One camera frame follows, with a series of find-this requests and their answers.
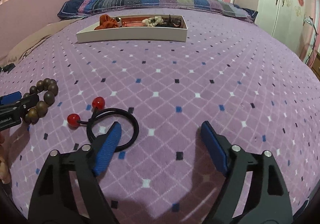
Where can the desk lamp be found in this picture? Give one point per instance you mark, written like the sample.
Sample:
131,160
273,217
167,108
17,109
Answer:
312,38

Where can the orange fabric scrunchie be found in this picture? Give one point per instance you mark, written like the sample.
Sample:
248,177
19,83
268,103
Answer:
106,22

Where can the cream fabric scrunchie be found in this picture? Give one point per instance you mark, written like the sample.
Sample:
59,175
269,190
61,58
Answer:
152,21

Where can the white shallow jewelry box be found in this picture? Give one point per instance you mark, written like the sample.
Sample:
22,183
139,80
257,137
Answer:
135,30

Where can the purple diamond pattern bedspread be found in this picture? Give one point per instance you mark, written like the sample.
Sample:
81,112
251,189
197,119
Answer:
249,86

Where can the pink padded headboard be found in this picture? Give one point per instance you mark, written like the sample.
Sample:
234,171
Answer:
21,18

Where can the striped patchwork pillow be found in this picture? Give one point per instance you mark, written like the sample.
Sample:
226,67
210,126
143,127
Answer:
85,8

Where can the small black object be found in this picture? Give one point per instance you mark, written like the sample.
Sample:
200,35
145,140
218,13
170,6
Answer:
8,68

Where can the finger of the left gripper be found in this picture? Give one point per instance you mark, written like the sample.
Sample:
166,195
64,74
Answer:
20,107
10,98

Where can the black hair tie red beads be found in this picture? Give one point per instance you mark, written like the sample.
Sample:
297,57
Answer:
99,115

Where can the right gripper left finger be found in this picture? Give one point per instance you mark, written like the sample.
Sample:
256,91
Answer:
53,201

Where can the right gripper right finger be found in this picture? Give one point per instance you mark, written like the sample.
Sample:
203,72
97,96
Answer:
268,199

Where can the white wardrobe with decals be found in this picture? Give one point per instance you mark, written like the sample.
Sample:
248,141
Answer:
284,20

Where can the person's left hand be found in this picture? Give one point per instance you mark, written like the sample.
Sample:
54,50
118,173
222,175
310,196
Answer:
4,170

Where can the black fabric scrunchie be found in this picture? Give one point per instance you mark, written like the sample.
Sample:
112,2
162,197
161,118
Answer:
166,24

